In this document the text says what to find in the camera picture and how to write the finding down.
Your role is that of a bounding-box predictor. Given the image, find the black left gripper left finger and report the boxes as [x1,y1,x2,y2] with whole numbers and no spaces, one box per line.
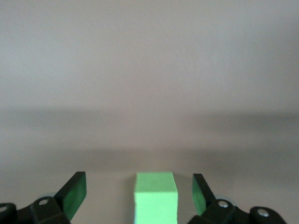
[0,172,87,224]

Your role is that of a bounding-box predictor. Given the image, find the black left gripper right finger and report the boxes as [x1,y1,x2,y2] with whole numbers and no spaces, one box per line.
[186,174,287,224]

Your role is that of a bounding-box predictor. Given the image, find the green foam cube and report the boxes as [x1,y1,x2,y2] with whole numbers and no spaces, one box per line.
[133,172,179,224]

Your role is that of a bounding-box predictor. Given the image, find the brown table cover sheet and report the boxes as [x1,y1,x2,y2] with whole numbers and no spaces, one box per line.
[0,0,299,224]

